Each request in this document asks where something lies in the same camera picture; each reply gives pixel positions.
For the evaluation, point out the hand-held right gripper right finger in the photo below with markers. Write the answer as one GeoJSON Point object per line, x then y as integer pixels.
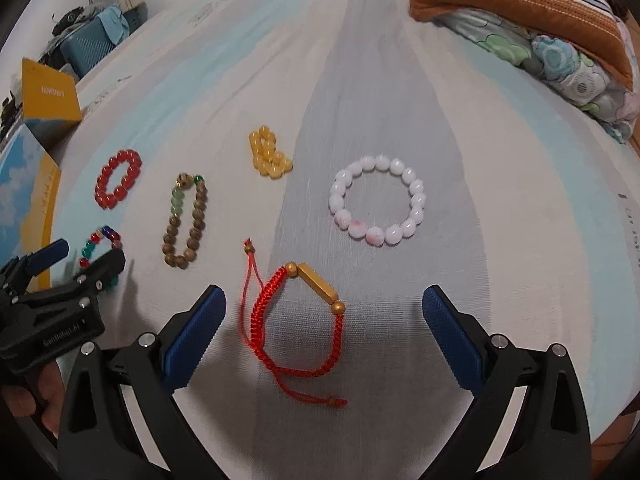
{"type": "Point", "coordinates": [451, 342]}

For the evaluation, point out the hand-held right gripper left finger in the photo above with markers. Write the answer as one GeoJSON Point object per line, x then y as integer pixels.
{"type": "Point", "coordinates": [194, 342]}

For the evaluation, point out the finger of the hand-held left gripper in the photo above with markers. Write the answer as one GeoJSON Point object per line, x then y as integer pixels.
{"type": "Point", "coordinates": [102, 270]}
{"type": "Point", "coordinates": [49, 254]}

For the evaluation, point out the printed cardboard box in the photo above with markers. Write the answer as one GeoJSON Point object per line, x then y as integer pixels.
{"type": "Point", "coordinates": [30, 200]}

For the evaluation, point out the person's left hand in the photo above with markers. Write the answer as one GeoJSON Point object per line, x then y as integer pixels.
{"type": "Point", "coordinates": [52, 395]}

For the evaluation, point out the teal suitcase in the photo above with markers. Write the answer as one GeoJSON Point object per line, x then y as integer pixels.
{"type": "Point", "coordinates": [90, 49]}

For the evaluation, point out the teal cloth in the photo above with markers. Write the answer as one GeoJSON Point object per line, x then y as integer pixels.
{"type": "Point", "coordinates": [112, 22]}

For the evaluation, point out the striped bed sheet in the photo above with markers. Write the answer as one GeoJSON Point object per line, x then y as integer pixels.
{"type": "Point", "coordinates": [350, 85]}

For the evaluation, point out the floral blanket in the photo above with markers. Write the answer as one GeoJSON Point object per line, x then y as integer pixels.
{"type": "Point", "coordinates": [560, 60]}

